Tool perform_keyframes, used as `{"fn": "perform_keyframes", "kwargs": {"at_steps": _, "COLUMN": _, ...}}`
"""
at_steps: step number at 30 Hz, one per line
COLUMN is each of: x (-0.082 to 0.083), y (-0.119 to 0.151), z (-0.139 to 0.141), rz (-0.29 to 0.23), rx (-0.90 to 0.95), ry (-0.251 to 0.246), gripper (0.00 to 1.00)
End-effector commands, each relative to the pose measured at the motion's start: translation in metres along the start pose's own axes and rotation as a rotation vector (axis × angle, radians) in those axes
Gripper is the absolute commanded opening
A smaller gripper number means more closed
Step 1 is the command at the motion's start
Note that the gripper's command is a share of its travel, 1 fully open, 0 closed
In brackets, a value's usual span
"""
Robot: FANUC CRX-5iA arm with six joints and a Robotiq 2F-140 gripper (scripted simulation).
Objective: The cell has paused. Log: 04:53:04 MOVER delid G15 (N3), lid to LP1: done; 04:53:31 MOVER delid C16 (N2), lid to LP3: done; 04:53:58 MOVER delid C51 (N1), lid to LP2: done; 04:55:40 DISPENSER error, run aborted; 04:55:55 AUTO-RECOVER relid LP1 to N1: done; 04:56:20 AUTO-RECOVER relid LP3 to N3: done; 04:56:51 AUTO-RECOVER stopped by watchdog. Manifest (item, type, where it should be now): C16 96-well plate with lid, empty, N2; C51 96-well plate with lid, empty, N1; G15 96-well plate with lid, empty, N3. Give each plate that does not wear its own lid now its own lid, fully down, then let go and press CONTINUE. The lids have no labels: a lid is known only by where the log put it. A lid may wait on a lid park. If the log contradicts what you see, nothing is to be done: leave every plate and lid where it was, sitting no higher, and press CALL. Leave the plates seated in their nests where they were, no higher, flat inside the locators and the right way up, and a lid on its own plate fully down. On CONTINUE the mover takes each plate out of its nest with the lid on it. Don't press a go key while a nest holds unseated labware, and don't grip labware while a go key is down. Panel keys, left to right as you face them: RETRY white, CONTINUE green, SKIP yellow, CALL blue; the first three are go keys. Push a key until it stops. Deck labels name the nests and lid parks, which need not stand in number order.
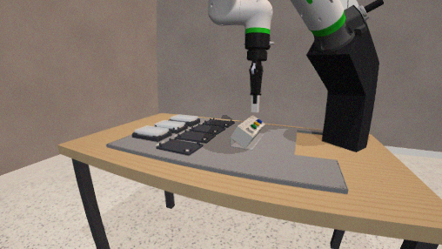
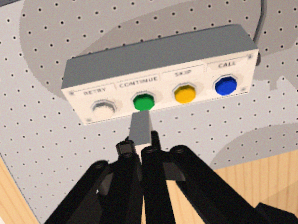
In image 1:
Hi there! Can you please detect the grey button panel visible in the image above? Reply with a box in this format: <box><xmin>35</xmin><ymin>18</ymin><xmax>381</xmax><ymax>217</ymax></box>
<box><xmin>230</xmin><ymin>115</ymin><xmax>265</xmax><ymax>150</ymax></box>

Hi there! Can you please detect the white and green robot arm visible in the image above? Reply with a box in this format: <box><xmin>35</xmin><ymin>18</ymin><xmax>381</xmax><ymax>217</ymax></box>
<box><xmin>208</xmin><ymin>0</ymin><xmax>384</xmax><ymax>52</ymax></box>

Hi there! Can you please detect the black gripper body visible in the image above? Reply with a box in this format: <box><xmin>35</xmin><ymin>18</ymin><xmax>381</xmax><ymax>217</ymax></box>
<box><xmin>247</xmin><ymin>49</ymin><xmax>267</xmax><ymax>71</ymax></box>

